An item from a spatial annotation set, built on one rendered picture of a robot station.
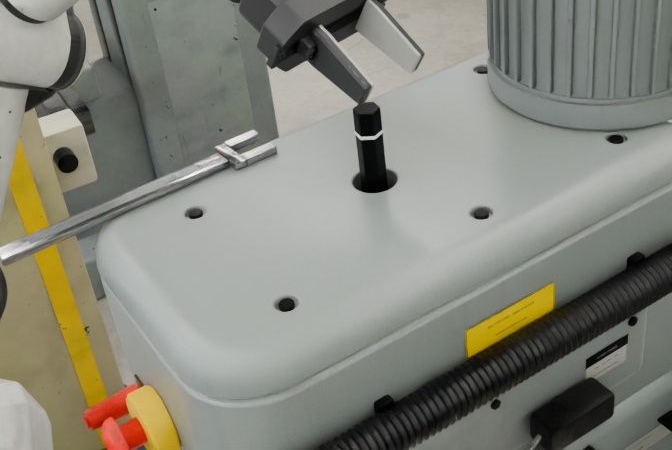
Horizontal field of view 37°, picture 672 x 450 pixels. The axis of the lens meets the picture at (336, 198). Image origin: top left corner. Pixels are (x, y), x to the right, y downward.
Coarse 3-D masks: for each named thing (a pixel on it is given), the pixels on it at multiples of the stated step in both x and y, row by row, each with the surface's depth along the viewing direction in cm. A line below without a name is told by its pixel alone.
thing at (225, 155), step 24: (240, 144) 87; (192, 168) 84; (216, 168) 84; (240, 168) 84; (144, 192) 82; (168, 192) 82; (72, 216) 80; (96, 216) 80; (24, 240) 78; (48, 240) 78
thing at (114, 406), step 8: (120, 392) 89; (128, 392) 89; (104, 400) 89; (112, 400) 89; (120, 400) 89; (96, 408) 88; (104, 408) 88; (112, 408) 88; (120, 408) 89; (88, 416) 88; (96, 416) 88; (104, 416) 88; (112, 416) 88; (120, 416) 89; (88, 424) 88; (96, 424) 88
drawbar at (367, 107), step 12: (360, 108) 77; (372, 108) 77; (360, 120) 77; (372, 120) 77; (360, 132) 77; (372, 132) 77; (360, 144) 78; (372, 144) 78; (360, 156) 79; (372, 156) 78; (384, 156) 79; (360, 168) 80; (372, 168) 79; (384, 168) 80; (372, 180) 80; (384, 180) 80; (372, 192) 80
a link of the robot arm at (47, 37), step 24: (0, 0) 90; (24, 0) 89; (48, 0) 88; (72, 0) 90; (0, 24) 89; (24, 24) 91; (48, 24) 93; (72, 24) 96; (0, 48) 90; (24, 48) 91; (48, 48) 93; (72, 48) 95; (0, 72) 92; (24, 72) 93; (48, 72) 95; (72, 72) 96
